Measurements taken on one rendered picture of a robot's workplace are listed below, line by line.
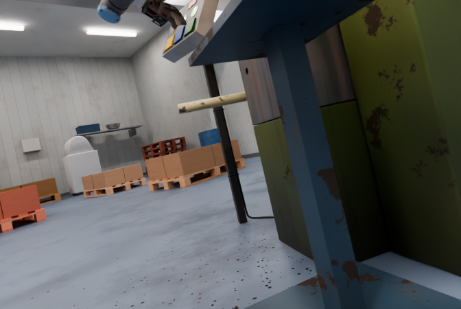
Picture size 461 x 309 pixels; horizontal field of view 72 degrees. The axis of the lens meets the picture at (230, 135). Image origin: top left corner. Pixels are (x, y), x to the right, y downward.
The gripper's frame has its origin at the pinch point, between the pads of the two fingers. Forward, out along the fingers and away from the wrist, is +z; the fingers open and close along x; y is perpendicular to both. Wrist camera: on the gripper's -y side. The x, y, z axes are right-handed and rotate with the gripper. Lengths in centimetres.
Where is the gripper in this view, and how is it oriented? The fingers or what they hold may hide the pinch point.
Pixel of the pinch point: (184, 21)
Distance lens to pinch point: 161.4
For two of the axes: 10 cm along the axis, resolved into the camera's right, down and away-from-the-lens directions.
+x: 6.3, -1.6, -7.6
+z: 7.6, 3.5, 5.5
